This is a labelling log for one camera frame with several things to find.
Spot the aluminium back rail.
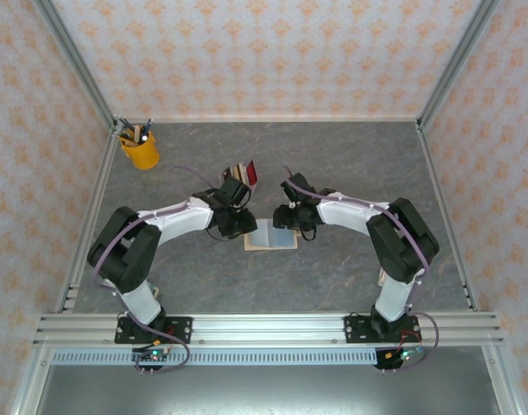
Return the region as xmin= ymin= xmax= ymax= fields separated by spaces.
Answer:
xmin=116 ymin=115 xmax=420 ymax=125

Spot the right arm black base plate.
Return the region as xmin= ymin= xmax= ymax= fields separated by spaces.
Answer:
xmin=343 ymin=314 xmax=421 ymax=346

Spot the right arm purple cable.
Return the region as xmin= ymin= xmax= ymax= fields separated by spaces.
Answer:
xmin=283 ymin=164 xmax=442 ymax=374

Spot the clear acrylic card stand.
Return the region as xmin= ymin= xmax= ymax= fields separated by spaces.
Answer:
xmin=218 ymin=158 xmax=263 ymax=195

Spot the aluminium side rail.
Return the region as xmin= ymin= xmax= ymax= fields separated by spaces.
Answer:
xmin=54 ymin=123 xmax=120 ymax=313
xmin=414 ymin=120 xmax=481 ymax=312

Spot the aluminium mounting rail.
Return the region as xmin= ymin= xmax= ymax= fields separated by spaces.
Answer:
xmin=32 ymin=311 xmax=506 ymax=348

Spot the grey metal sheet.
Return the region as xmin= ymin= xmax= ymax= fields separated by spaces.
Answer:
xmin=12 ymin=365 xmax=518 ymax=415

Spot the slotted grey cable duct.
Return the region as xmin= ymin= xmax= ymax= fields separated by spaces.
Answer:
xmin=50 ymin=349 xmax=424 ymax=367

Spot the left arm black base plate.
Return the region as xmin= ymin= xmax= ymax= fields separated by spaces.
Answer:
xmin=113 ymin=315 xmax=194 ymax=346

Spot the yellow pen cup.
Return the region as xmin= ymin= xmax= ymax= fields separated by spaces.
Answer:
xmin=118 ymin=131 xmax=161 ymax=170

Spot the aluminium corner post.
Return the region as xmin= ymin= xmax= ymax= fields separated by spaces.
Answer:
xmin=418 ymin=0 xmax=502 ymax=126
xmin=32 ymin=0 xmax=118 ymax=126

